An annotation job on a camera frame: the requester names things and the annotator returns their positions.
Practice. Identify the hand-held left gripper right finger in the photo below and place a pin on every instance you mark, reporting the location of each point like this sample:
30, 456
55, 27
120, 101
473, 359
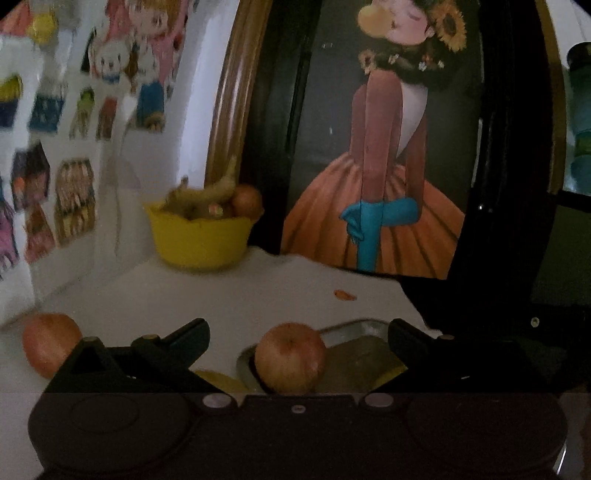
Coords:
401, 339

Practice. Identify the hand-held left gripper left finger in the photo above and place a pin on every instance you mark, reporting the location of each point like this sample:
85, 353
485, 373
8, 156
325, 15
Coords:
189, 337

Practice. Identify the reddish apple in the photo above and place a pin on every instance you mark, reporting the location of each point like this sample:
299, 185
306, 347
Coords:
46, 341

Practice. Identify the metal tray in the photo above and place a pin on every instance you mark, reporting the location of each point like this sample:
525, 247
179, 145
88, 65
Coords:
355, 353

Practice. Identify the yellow plastic bowl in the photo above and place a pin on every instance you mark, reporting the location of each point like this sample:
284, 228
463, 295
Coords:
198, 242

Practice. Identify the white printed tablecloth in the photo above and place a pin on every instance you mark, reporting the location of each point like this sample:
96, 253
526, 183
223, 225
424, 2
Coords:
277, 295

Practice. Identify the large pale red apple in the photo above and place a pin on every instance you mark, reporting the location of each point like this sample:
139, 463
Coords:
291, 357

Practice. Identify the dark fruit with sticker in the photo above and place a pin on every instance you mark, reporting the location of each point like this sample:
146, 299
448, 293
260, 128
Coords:
214, 211

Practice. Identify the banana bunch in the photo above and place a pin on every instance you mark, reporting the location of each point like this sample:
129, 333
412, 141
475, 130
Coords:
203, 194

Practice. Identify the orange round fruit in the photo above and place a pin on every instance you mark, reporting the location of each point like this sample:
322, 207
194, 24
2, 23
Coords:
247, 201

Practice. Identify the gold-framed figure painting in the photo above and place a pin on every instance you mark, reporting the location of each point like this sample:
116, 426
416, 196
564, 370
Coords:
383, 161

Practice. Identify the house drawings paper sheet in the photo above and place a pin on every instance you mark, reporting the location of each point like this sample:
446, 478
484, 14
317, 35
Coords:
69, 198

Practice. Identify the cartoon characters poster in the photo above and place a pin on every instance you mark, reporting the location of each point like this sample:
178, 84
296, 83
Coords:
138, 64

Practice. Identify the teal bottle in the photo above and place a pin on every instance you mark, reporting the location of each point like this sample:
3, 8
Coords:
581, 115

